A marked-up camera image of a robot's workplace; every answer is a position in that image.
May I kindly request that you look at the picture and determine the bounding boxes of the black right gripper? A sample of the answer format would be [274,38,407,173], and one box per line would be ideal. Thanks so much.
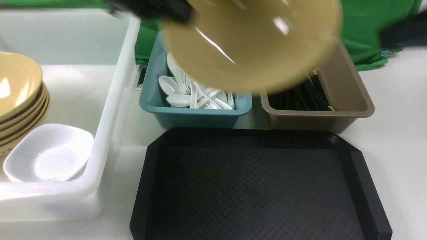
[380,12,427,49]

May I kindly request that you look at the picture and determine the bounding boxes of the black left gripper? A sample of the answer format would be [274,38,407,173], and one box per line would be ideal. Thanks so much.
[105,0,195,23]

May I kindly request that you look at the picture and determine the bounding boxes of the yellow noodle bowl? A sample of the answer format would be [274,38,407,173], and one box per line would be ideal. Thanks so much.
[161,0,343,92]

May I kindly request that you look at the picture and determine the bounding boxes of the top stacked yellow bowl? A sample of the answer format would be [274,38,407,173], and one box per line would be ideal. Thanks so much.
[0,53,43,121]

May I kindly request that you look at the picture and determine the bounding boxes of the stacked yellow bowl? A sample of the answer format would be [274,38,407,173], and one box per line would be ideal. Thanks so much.
[0,53,43,121]
[0,92,50,147]
[0,102,50,157]
[0,90,48,138]
[0,82,47,131]

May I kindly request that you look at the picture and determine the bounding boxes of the bottom stacked yellow bowl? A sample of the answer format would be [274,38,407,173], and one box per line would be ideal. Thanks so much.
[0,102,50,157]

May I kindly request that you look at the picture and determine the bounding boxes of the blue binder clip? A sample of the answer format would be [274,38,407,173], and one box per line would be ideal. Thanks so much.
[380,49,396,59]

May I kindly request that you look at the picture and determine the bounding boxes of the green cloth backdrop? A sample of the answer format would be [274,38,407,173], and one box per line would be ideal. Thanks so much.
[1,0,426,71]

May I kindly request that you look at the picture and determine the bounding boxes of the white spoon back left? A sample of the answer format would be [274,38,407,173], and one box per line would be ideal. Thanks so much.
[166,53,187,95]

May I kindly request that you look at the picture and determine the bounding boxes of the metal table socket plate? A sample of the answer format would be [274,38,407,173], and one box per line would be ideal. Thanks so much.
[133,63,148,91]

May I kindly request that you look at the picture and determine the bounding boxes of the white spoon front left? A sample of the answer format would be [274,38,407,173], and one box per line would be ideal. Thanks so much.
[158,76,181,96]

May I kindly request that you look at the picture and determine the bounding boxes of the white spoon front lying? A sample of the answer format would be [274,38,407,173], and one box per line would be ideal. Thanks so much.
[166,94,191,108]

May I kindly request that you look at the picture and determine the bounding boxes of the brown plastic bin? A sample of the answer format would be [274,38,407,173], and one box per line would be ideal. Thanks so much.
[260,40,375,133]

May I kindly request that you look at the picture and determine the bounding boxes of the large white plastic tub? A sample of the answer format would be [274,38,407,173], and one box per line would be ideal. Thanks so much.
[1,9,140,222]

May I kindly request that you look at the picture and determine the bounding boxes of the teal plastic bin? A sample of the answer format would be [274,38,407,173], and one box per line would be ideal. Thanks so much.
[140,32,252,129]

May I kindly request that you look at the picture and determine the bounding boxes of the pile of black chopsticks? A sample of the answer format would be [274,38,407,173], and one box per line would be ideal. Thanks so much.
[267,70,337,111]

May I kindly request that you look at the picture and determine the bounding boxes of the black serving tray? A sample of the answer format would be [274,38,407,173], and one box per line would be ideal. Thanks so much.
[129,128,393,240]

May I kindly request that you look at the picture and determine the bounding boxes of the white square dish in tub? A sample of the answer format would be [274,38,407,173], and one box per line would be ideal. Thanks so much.
[3,124,94,182]

